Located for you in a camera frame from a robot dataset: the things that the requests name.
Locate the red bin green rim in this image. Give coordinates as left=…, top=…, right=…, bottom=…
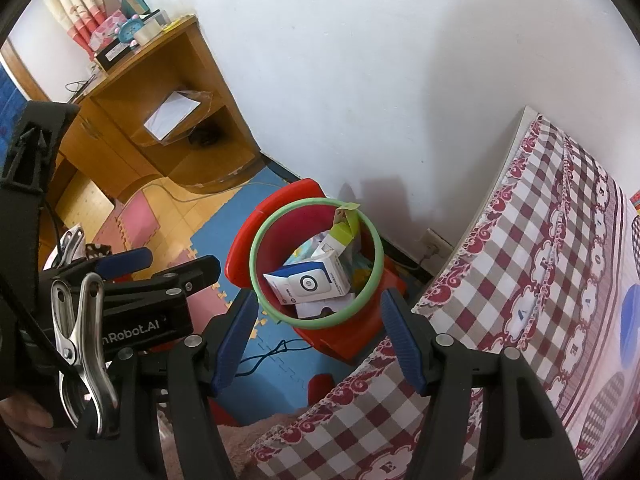
left=249, top=197, right=386, bottom=330

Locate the red plastic stool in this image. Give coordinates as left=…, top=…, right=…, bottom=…
left=226, top=178, right=408, bottom=366

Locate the pink foam floor mat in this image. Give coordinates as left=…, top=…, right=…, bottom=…
left=95, top=187, right=161, bottom=251
left=187, top=260, right=236, bottom=321

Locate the black box white label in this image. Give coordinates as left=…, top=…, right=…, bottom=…
left=94, top=40, right=133, bottom=72

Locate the wall socket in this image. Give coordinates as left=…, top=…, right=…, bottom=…
left=422, top=228, right=453, bottom=267

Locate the pink tissue box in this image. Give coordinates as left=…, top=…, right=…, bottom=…
left=89, top=10, right=126, bottom=51

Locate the person's leg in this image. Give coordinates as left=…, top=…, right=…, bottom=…
left=215, top=412, right=301, bottom=480

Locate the clear tape roll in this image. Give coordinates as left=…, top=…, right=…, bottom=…
left=134, top=22, right=162, bottom=46

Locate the wooden desk cabinet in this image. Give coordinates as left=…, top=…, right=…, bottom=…
left=37, top=15, right=261, bottom=256

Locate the blue alarm clock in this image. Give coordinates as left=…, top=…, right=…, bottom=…
left=116, top=16, right=146, bottom=43

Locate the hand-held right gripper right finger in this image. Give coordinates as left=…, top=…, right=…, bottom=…
left=380, top=290, right=583, bottom=480

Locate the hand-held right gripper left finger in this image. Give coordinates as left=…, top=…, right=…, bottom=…
left=60, top=290, right=259, bottom=480

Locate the blue foam floor mat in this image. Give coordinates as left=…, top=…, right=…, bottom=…
left=192, top=165, right=361, bottom=426

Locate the white plastic lid tray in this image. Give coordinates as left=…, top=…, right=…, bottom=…
left=297, top=294, right=357, bottom=320

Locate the thin black wire coil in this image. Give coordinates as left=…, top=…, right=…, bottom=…
left=65, top=77, right=98, bottom=98

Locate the checked heart print bed sheet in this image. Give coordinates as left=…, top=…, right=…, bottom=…
left=250, top=115, right=640, bottom=480

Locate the cream curtain red hem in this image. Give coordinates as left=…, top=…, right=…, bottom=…
left=42, top=0, right=123, bottom=53

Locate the metal spring clip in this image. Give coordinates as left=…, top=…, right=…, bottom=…
left=50, top=272, right=121, bottom=436
left=52, top=227, right=86, bottom=268

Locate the white blue device box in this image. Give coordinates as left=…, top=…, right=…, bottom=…
left=263, top=256, right=351, bottom=306

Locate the red slipper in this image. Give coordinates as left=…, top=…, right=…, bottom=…
left=307, top=374, right=341, bottom=406
left=207, top=395, right=236, bottom=428

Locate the white paper plastic sleeve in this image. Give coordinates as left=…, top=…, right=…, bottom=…
left=143, top=90, right=213, bottom=143

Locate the light wooden stool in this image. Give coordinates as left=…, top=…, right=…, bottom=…
left=55, top=175, right=116, bottom=233

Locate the window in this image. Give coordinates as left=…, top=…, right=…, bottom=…
left=0, top=40, right=51, bottom=111

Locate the green white cardboard box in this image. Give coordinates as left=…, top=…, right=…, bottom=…
left=305, top=202, right=362, bottom=273

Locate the person's left hand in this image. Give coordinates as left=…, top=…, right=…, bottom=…
left=0, top=392, right=66, bottom=441

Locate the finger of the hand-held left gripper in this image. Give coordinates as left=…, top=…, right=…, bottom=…
left=92, top=246, right=153, bottom=282
left=102, top=255, right=222, bottom=298

